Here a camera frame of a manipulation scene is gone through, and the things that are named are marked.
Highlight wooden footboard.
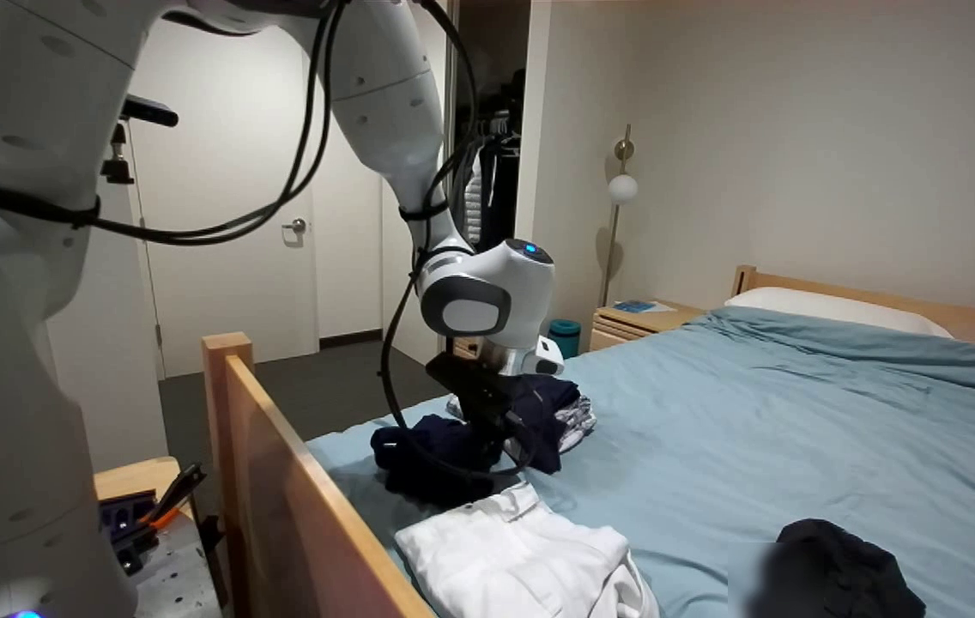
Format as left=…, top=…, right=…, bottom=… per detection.
left=199, top=331, right=437, bottom=618

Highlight small wooden box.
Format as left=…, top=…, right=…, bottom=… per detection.
left=88, top=454, right=187, bottom=509

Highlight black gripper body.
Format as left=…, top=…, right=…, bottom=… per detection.
left=427, top=352, right=536, bottom=438

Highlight white door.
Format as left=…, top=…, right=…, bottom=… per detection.
left=125, top=15, right=417, bottom=379

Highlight grey patterned folded garment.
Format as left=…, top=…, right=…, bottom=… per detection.
left=554, top=387, right=600, bottom=461

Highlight wooden nightstand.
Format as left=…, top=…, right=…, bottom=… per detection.
left=586, top=298, right=707, bottom=354

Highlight black shirt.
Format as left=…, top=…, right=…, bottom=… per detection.
left=366, top=411, right=516, bottom=509

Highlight white folded shirt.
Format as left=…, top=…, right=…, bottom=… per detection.
left=396, top=479, right=662, bottom=618

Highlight wooden bed frame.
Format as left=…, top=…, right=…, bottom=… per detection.
left=306, top=305, right=975, bottom=618

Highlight hanging closet clothes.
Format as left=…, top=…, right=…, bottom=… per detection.
left=457, top=106, right=521, bottom=250

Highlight floor lamp with white globe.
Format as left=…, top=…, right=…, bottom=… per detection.
left=595, top=120, right=641, bottom=311

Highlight black camera on stand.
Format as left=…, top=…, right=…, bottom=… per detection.
left=95, top=93, right=183, bottom=188

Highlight white pillow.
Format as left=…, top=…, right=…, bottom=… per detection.
left=720, top=287, right=954, bottom=344

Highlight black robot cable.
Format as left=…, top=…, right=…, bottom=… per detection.
left=0, top=0, right=489, bottom=481

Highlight black crumpled garment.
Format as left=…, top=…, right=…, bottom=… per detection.
left=781, top=517, right=928, bottom=618

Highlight teal waste bin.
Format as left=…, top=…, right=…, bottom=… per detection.
left=545, top=315, right=584, bottom=364

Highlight black and orange tools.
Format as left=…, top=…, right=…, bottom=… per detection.
left=106, top=461, right=214, bottom=578

